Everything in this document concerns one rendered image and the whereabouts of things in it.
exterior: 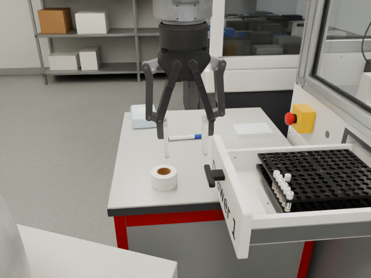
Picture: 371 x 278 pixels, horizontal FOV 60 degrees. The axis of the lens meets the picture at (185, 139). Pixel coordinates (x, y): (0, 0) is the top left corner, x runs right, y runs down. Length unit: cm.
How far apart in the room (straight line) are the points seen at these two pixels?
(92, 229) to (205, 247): 109
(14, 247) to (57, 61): 429
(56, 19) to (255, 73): 333
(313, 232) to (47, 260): 47
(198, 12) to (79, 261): 44
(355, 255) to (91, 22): 390
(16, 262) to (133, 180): 57
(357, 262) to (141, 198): 55
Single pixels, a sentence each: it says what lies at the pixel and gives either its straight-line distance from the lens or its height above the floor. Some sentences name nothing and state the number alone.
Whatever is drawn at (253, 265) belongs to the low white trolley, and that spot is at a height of 50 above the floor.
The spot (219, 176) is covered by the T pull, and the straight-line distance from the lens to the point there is 65.
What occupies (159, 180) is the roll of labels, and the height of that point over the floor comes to 79.
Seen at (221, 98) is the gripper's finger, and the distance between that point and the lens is 55.
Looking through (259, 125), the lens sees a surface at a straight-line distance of 121.
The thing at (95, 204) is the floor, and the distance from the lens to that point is 211.
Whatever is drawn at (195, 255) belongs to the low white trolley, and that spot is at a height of 56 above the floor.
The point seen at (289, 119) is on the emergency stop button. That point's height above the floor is 88.
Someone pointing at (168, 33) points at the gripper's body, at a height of 119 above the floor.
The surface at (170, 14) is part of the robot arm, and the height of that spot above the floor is 122.
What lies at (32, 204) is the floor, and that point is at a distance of 224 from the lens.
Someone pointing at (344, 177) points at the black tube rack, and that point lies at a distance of 74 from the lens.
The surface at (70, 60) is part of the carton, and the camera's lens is 457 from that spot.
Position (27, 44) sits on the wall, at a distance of 509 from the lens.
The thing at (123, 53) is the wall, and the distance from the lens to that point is 483.
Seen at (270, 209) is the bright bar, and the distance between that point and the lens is 68.
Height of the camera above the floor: 127
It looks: 27 degrees down
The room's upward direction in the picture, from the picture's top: straight up
